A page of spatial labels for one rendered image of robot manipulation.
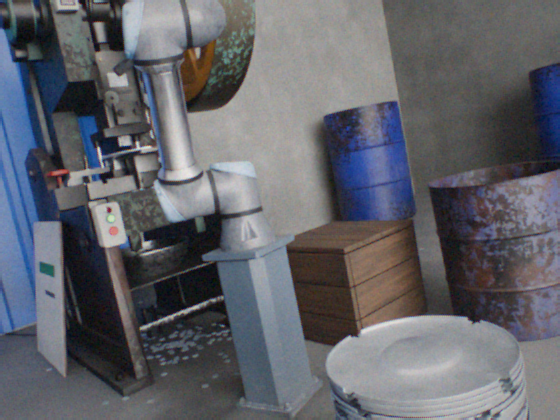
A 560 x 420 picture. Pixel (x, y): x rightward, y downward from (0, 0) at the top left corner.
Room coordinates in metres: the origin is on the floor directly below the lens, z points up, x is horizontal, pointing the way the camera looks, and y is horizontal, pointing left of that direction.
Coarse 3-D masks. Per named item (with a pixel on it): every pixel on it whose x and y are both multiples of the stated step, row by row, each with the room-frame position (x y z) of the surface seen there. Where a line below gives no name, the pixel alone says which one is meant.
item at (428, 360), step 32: (416, 320) 0.86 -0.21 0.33; (448, 320) 0.83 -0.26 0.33; (480, 320) 0.79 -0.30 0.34; (352, 352) 0.78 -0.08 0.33; (384, 352) 0.74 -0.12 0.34; (416, 352) 0.72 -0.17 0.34; (448, 352) 0.70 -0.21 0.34; (480, 352) 0.69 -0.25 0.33; (512, 352) 0.67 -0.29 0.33; (352, 384) 0.67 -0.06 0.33; (384, 384) 0.65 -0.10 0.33; (416, 384) 0.64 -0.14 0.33; (448, 384) 0.62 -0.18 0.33; (480, 384) 0.60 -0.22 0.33
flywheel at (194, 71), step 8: (200, 48) 2.09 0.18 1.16; (208, 48) 1.98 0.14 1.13; (184, 56) 2.20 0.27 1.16; (192, 56) 2.17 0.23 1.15; (200, 56) 2.10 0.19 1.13; (208, 56) 1.99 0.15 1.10; (184, 64) 2.22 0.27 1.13; (192, 64) 2.16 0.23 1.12; (200, 64) 2.11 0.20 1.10; (208, 64) 2.00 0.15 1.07; (184, 72) 2.23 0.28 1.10; (192, 72) 2.17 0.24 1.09; (200, 72) 2.06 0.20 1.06; (208, 72) 2.01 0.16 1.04; (184, 80) 2.24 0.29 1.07; (192, 80) 2.19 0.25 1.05; (200, 80) 2.07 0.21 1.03; (184, 88) 2.18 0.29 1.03; (192, 88) 2.13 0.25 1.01; (200, 88) 2.08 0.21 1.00; (184, 96) 2.19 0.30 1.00; (192, 96) 2.14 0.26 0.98
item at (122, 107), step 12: (108, 60) 1.89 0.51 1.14; (120, 60) 1.92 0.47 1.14; (108, 72) 1.88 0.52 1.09; (132, 72) 1.94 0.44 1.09; (108, 84) 1.88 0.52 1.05; (120, 84) 1.90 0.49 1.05; (132, 84) 1.93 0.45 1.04; (108, 96) 1.86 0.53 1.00; (120, 96) 1.90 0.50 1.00; (132, 96) 1.93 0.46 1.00; (96, 108) 1.92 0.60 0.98; (108, 108) 1.86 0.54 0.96; (120, 108) 1.86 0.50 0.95; (132, 108) 1.89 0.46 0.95; (96, 120) 1.95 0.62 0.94; (108, 120) 1.86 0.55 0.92; (120, 120) 1.85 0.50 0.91; (132, 120) 1.88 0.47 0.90; (144, 120) 1.94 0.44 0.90
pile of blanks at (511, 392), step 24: (504, 384) 0.62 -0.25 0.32; (336, 408) 0.70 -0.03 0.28; (360, 408) 0.65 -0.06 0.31; (384, 408) 0.61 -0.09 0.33; (408, 408) 0.59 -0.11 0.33; (432, 408) 0.58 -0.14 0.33; (456, 408) 0.58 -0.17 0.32; (480, 408) 0.58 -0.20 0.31; (504, 408) 0.61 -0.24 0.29; (528, 408) 0.67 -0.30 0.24
